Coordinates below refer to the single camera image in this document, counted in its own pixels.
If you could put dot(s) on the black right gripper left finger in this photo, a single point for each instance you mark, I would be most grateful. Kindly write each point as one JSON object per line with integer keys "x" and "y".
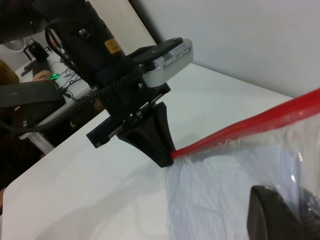
{"x": 270, "y": 217}

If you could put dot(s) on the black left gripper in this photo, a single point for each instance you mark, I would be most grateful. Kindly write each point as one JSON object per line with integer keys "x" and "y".
{"x": 122, "y": 107}

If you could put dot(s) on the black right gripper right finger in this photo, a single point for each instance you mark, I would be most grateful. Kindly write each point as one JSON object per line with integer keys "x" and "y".
{"x": 315, "y": 225}

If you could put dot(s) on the white paper stack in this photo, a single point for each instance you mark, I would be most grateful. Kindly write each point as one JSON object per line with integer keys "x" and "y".
{"x": 212, "y": 200}

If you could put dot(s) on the clear plastic bag red zipper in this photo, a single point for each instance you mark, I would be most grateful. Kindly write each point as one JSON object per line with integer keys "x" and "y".
{"x": 262, "y": 117}

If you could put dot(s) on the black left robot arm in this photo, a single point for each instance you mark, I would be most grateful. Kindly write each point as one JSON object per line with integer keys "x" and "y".
{"x": 85, "y": 30}

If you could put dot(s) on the white desk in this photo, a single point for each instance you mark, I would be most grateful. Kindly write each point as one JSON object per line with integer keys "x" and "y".
{"x": 75, "y": 87}

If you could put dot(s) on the silver metal table leg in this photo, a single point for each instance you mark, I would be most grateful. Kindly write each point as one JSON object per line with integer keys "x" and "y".
{"x": 41, "y": 142}

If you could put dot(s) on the green lit device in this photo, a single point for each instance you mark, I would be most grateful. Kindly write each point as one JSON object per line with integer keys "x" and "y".
{"x": 54, "y": 77}

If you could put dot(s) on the dark grey flat monitor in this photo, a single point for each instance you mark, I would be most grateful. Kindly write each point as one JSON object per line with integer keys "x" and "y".
{"x": 27, "y": 93}

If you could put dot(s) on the black desk stand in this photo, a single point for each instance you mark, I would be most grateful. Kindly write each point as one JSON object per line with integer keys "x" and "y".
{"x": 36, "y": 51}

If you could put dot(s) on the person with brown hair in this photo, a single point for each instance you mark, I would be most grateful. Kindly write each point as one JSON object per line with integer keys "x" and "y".
{"x": 7, "y": 72}

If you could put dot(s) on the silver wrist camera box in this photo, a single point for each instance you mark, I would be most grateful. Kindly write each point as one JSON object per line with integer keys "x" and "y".
{"x": 170, "y": 65}

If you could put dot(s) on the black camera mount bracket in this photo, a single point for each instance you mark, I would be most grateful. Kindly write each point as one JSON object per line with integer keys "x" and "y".
{"x": 152, "y": 51}

